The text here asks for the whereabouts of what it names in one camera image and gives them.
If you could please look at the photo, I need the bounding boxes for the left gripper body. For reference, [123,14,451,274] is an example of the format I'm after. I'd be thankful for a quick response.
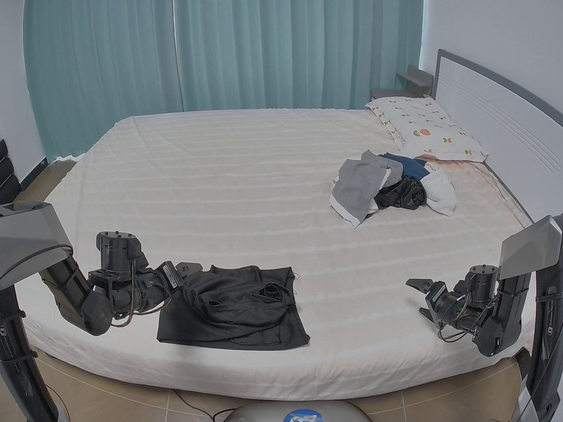
[144,260,185,300]

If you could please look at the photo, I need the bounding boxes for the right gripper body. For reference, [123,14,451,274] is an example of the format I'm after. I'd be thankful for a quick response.
[424,282,467,329]

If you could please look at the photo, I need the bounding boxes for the black T-shirt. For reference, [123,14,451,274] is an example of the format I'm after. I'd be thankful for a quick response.
[157,266,311,351]

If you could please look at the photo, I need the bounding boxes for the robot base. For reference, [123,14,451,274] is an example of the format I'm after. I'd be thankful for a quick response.
[224,400,373,422]

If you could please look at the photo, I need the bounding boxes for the bed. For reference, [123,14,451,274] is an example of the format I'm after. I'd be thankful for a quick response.
[20,49,563,401]

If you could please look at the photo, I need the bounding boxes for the black shiny garment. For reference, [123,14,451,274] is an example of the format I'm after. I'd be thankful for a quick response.
[374,178,428,211]

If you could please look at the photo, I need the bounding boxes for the dark blue garment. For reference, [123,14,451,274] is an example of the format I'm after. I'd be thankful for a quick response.
[380,152,434,181]

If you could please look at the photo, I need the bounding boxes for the grey and white garment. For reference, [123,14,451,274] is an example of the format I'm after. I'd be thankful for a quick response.
[330,150,393,229]

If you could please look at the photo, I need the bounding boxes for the white printed pillow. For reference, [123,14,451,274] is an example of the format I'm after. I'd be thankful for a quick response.
[365,96,490,162]

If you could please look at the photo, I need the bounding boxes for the black chest of drawers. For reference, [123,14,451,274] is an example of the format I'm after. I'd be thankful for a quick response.
[0,139,21,204]

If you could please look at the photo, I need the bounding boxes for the grey bedside table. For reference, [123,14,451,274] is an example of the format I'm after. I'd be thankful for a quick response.
[372,64,434,101]

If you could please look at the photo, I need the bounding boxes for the blue-green curtain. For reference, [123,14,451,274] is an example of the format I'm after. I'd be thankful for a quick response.
[24,0,183,162]
[175,0,425,111]

